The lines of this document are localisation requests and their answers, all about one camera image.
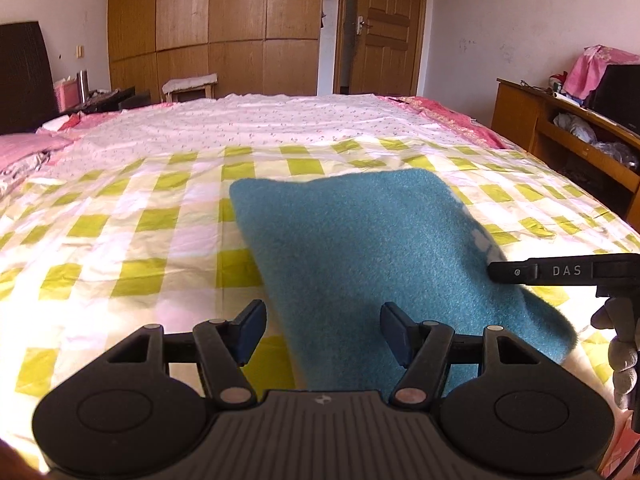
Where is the pink pillow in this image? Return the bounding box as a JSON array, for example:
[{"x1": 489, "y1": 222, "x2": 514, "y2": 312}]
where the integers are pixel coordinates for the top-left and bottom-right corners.
[{"x1": 0, "y1": 130, "x2": 76, "y2": 171}]

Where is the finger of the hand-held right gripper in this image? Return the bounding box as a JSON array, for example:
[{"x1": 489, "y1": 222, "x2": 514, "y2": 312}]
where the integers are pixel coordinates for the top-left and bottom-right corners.
[{"x1": 487, "y1": 259, "x2": 538, "y2": 285}]

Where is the pink patterned bedsheet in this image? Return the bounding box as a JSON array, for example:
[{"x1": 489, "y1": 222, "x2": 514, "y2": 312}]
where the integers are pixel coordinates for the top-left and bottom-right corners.
[{"x1": 37, "y1": 94, "x2": 516, "y2": 151}]

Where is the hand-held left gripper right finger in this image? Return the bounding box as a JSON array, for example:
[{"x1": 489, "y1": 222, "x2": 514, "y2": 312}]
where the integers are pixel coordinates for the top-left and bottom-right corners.
[{"x1": 380, "y1": 302, "x2": 538, "y2": 407}]

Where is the pink cloth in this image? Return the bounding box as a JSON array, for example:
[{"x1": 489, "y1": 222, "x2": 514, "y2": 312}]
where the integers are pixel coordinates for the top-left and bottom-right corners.
[{"x1": 562, "y1": 45, "x2": 640, "y2": 101}]

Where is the wooden desk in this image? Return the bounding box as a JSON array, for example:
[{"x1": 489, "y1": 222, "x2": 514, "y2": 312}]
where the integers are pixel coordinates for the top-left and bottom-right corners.
[{"x1": 491, "y1": 77, "x2": 640, "y2": 221}]

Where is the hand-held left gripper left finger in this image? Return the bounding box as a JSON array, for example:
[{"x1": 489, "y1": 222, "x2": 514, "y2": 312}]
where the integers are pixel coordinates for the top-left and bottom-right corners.
[{"x1": 107, "y1": 299, "x2": 267, "y2": 408}]

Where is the clear plastic bag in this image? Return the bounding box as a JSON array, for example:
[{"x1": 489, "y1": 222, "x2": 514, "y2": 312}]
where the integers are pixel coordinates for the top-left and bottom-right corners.
[{"x1": 592, "y1": 141, "x2": 640, "y2": 168}]

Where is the white printed pillow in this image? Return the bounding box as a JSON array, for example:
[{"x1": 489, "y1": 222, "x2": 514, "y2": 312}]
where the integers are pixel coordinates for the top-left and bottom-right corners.
[{"x1": 0, "y1": 152, "x2": 56, "y2": 196}]

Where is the wooden stool with white cushion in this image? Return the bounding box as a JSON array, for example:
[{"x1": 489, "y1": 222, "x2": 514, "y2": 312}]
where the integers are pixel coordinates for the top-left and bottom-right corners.
[{"x1": 162, "y1": 73, "x2": 219, "y2": 103}]

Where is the dark nightstand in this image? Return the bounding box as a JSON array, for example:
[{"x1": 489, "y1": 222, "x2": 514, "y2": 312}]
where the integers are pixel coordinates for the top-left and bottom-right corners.
[{"x1": 60, "y1": 86, "x2": 151, "y2": 115}]

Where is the yellow-green checked bedsheet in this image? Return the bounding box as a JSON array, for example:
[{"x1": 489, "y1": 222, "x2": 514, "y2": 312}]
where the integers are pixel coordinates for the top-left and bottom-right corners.
[{"x1": 0, "y1": 137, "x2": 640, "y2": 461}]

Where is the white cloth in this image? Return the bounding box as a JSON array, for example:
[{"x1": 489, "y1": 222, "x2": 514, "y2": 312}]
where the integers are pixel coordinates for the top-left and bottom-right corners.
[{"x1": 552, "y1": 111, "x2": 598, "y2": 143}]

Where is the dark wooden headboard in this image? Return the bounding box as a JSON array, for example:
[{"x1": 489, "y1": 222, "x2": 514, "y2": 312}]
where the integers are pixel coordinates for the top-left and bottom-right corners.
[{"x1": 0, "y1": 21, "x2": 56, "y2": 135}]

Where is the pink plastic container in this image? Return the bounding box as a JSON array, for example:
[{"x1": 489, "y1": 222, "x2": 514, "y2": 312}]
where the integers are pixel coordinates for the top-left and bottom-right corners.
[{"x1": 52, "y1": 76, "x2": 81, "y2": 111}]

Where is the white floral bedsheet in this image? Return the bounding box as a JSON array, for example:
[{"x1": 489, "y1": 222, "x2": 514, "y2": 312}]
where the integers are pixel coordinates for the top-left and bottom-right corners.
[{"x1": 37, "y1": 92, "x2": 493, "y2": 171}]

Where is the black television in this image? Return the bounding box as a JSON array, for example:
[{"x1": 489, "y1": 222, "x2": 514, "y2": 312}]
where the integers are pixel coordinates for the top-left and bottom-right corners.
[{"x1": 585, "y1": 63, "x2": 640, "y2": 136}]

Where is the person's right hand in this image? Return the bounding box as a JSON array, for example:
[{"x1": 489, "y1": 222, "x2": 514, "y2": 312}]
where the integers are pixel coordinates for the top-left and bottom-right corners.
[{"x1": 591, "y1": 297, "x2": 640, "y2": 410}]

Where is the teal towel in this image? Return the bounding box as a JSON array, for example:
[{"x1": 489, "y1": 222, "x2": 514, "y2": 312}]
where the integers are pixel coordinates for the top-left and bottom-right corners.
[{"x1": 229, "y1": 167, "x2": 578, "y2": 392}]

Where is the wooden wardrobe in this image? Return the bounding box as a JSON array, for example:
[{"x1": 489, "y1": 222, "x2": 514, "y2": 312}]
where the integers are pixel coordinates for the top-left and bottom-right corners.
[{"x1": 107, "y1": 0, "x2": 326, "y2": 103}]

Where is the wooden door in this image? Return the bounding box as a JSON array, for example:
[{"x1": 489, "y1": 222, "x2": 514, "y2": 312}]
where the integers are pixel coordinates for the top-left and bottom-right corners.
[{"x1": 340, "y1": 0, "x2": 430, "y2": 97}]

